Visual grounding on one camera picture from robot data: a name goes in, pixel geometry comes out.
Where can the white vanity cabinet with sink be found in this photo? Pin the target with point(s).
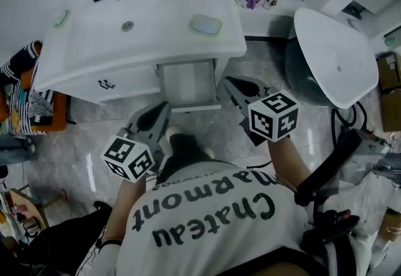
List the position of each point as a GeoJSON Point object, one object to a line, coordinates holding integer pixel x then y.
{"type": "Point", "coordinates": [94, 49]}

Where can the white drawer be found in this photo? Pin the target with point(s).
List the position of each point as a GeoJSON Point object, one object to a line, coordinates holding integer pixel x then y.
{"type": "Point", "coordinates": [188, 80]}

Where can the person's right white shoe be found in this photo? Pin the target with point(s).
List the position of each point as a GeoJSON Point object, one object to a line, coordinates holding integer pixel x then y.
{"type": "Point", "coordinates": [209, 153]}

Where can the person's black shorts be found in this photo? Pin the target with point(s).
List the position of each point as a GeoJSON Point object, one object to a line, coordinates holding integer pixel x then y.
{"type": "Point", "coordinates": [185, 155]}

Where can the black white striped blanket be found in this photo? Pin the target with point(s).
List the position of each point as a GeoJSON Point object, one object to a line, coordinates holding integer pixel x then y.
{"type": "Point", "coordinates": [22, 105]}

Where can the pale green soap bar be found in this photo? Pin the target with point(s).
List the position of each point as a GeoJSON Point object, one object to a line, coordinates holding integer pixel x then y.
{"type": "Point", "coordinates": [205, 27]}

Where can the white printed t-shirt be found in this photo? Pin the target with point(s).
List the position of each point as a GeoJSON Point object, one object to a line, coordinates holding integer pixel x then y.
{"type": "Point", "coordinates": [203, 256]}

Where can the person's left white shoe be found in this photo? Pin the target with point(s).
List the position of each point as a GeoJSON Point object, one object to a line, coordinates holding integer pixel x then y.
{"type": "Point", "coordinates": [171, 134]}

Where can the person's white shoe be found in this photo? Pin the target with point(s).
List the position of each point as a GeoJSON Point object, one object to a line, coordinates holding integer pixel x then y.
{"type": "Point", "coordinates": [171, 134]}
{"type": "Point", "coordinates": [209, 153]}

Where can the white oval bathtub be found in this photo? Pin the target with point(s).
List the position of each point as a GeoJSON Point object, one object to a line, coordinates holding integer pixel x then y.
{"type": "Point", "coordinates": [332, 55]}

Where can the metal sink drain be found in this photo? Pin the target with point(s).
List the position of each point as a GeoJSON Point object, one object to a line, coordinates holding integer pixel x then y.
{"type": "Point", "coordinates": [128, 25]}

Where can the large brown cardboard box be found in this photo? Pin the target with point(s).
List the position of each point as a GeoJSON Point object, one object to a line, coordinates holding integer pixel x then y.
{"type": "Point", "coordinates": [391, 111]}
{"type": "Point", "coordinates": [390, 71]}

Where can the small wooden side table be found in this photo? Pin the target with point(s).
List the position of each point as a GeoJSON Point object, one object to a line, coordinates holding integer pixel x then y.
{"type": "Point", "coordinates": [31, 205]}

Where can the orange sofa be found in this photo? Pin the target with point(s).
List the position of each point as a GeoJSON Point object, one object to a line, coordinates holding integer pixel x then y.
{"type": "Point", "coordinates": [59, 111]}

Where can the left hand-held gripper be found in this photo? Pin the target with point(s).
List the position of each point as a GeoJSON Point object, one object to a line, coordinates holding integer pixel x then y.
{"type": "Point", "coordinates": [119, 152]}

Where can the person's left forearm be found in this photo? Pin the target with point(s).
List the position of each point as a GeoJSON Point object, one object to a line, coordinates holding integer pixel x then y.
{"type": "Point", "coordinates": [123, 209]}

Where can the white low ledge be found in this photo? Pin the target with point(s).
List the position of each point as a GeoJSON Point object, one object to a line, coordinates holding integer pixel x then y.
{"type": "Point", "coordinates": [266, 22]}

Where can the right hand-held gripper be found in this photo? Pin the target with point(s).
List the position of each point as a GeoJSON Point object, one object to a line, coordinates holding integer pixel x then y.
{"type": "Point", "coordinates": [272, 114]}

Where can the black small monitor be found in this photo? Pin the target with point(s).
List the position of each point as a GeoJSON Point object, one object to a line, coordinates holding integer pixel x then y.
{"type": "Point", "coordinates": [326, 168]}

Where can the person's right forearm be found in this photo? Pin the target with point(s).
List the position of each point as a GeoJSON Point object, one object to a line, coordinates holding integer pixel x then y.
{"type": "Point", "coordinates": [288, 162]}

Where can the black chest mount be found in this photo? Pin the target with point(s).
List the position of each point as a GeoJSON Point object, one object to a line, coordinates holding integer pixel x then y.
{"type": "Point", "coordinates": [332, 227]}

